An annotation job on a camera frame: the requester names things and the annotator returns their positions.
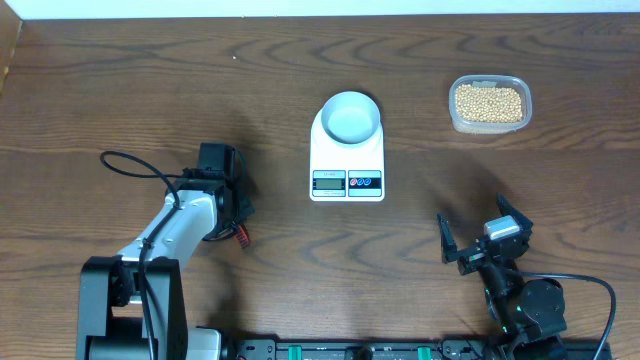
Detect right black cable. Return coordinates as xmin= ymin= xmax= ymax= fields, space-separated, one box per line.
xmin=509 ymin=269 xmax=618 ymax=360

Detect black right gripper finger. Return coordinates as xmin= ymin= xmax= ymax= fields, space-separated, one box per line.
xmin=437 ymin=214 xmax=458 ymax=264
xmin=496 ymin=193 xmax=533 ymax=233

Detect clear plastic container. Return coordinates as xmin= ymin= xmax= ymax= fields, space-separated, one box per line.
xmin=448 ymin=74 xmax=533 ymax=135

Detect red measuring scoop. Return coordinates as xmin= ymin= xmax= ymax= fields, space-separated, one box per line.
xmin=234 ymin=224 xmax=252 ymax=249

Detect yellow soybeans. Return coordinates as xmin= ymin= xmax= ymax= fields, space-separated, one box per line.
xmin=454 ymin=84 xmax=523 ymax=123

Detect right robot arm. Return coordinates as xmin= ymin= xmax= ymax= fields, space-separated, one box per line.
xmin=437 ymin=194 xmax=568 ymax=359

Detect grey round bowl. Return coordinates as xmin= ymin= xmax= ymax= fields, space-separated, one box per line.
xmin=320 ymin=91 xmax=381 ymax=145

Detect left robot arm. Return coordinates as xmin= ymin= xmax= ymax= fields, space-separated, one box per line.
xmin=75 ymin=143 xmax=254 ymax=360

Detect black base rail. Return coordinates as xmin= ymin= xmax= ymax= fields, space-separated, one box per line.
xmin=219 ymin=337 xmax=612 ymax=360

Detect white digital kitchen scale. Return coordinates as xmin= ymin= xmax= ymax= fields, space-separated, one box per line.
xmin=309 ymin=110 xmax=386 ymax=202

